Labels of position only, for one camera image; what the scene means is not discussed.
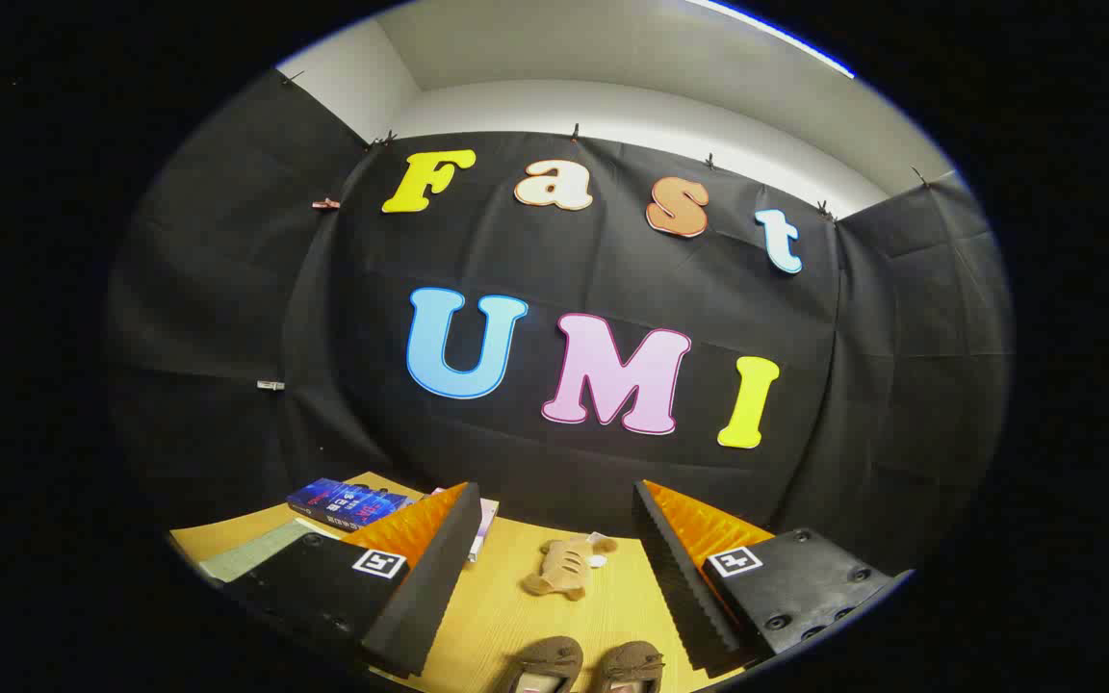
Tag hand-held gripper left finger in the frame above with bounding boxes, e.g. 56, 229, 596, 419
223, 482, 484, 678

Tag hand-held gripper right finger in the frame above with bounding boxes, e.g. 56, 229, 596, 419
633, 479, 914, 677

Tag brown fuzzy shoe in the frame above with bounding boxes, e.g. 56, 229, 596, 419
504, 635, 585, 693
600, 641, 667, 693

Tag green fabric storage box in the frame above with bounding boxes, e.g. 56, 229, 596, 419
196, 518, 344, 584

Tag pink book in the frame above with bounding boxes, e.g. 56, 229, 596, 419
431, 486, 501, 564

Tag dark blue book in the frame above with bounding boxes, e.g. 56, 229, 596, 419
286, 477, 414, 533

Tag brown plush toy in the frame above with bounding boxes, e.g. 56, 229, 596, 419
522, 534, 619, 603

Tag row of black cloth clips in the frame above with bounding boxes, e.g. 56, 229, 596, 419
280, 67, 933, 224

